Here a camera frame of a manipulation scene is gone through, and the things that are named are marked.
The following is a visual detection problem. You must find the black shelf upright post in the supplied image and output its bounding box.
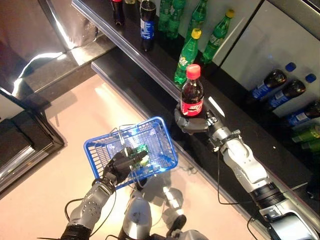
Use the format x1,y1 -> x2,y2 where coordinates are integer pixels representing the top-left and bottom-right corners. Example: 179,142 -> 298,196
218,0 -> 266,67

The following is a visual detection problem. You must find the robot leg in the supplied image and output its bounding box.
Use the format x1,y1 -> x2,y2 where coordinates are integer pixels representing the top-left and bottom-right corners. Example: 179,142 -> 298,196
117,189 -> 153,240
161,186 -> 210,240

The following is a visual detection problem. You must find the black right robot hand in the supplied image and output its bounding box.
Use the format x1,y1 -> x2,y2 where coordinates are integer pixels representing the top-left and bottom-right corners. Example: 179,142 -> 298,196
174,103 -> 223,136

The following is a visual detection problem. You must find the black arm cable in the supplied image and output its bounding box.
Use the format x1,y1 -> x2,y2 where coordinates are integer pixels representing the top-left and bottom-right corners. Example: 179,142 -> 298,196
216,148 -> 255,206
64,192 -> 117,236

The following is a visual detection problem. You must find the brown reflective back panel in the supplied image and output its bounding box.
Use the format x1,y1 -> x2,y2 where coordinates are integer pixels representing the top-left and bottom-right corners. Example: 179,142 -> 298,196
0,0 -> 113,83

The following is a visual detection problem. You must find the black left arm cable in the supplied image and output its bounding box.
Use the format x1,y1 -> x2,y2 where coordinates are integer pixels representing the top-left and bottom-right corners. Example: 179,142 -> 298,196
64,192 -> 117,236

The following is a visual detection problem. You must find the green drink cans pack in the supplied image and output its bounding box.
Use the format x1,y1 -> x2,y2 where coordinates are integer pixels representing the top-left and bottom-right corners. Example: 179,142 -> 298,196
291,124 -> 320,153

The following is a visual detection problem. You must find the small Pepsi cola bottle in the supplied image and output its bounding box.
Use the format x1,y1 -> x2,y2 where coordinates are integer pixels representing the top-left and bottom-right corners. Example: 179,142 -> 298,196
264,73 -> 317,111
139,0 -> 158,52
284,99 -> 320,128
246,61 -> 297,105

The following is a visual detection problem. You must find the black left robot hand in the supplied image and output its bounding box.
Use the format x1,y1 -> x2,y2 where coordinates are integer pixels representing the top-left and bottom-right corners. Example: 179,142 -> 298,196
101,147 -> 148,187

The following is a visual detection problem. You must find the small Coca-Cola bottle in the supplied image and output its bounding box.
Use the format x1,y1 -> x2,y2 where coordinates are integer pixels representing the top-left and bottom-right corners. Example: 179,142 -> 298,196
109,0 -> 126,26
180,63 -> 205,118

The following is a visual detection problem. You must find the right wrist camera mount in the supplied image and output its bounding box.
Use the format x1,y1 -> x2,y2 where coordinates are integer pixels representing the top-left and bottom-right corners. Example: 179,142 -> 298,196
206,128 -> 242,153

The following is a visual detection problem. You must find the blue plastic shopping basket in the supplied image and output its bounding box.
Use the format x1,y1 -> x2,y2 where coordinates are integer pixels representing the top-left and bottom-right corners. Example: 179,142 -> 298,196
83,116 -> 179,191

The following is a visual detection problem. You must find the robot left leg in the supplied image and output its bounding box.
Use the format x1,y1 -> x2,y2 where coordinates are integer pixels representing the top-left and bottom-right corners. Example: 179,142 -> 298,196
117,189 -> 153,240

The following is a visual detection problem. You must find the dark base plinth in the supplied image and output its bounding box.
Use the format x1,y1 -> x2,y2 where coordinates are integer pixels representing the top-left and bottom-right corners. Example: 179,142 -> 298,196
23,37 -> 118,92

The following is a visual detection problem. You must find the robot right leg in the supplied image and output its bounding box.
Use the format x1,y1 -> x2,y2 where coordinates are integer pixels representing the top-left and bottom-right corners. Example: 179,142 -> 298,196
161,186 -> 210,240

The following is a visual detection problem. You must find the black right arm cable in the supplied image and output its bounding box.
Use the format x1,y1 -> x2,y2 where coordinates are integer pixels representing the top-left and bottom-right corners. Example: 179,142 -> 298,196
216,148 -> 255,206

